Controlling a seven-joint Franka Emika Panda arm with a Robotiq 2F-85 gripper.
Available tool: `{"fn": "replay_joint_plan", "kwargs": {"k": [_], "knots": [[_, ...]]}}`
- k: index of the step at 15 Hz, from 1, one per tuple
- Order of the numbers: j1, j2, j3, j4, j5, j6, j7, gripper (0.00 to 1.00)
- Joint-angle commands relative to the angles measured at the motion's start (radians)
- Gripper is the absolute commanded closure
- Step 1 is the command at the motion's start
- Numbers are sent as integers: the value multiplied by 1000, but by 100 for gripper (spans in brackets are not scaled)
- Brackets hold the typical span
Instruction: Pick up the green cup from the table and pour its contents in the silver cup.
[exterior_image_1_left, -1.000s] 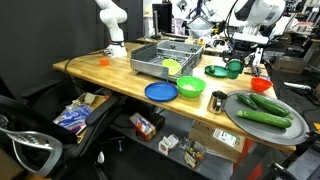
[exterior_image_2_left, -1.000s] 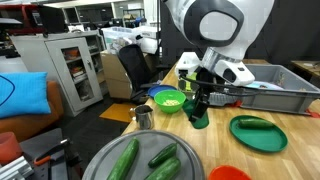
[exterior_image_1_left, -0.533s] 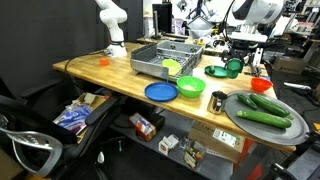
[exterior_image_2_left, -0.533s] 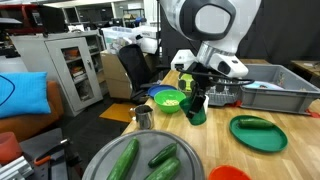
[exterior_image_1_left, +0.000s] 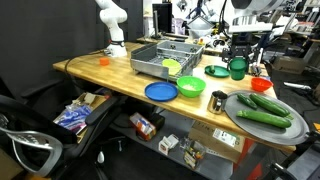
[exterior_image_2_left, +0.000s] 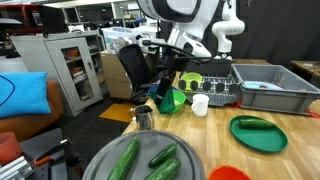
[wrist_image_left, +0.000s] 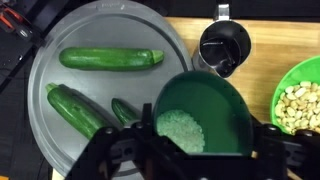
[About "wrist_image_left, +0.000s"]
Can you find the green zucchini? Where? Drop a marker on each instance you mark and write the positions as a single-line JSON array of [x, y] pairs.
[[75, 111], [106, 59]]

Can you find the black metal cup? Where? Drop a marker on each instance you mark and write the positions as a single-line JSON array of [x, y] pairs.
[[223, 46]]

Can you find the small dark green cucumber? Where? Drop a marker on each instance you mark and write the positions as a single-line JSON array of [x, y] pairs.
[[123, 111]]

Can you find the pale peanuts heap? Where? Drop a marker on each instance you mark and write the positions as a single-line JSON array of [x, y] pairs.
[[300, 105]]

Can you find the dark green scoop bowl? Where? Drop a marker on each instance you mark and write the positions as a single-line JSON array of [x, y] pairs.
[[216, 106]]

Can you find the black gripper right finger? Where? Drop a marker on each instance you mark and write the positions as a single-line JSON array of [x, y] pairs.
[[258, 138]]

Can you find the white grains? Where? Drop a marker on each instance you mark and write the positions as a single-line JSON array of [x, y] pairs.
[[181, 131]]

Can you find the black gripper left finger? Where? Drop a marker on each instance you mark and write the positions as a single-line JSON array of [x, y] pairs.
[[147, 118]]

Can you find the bright green plastic bowl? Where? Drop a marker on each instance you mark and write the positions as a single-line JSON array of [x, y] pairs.
[[283, 80]]

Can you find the grey round tray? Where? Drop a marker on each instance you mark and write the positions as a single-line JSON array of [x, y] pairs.
[[110, 30]]

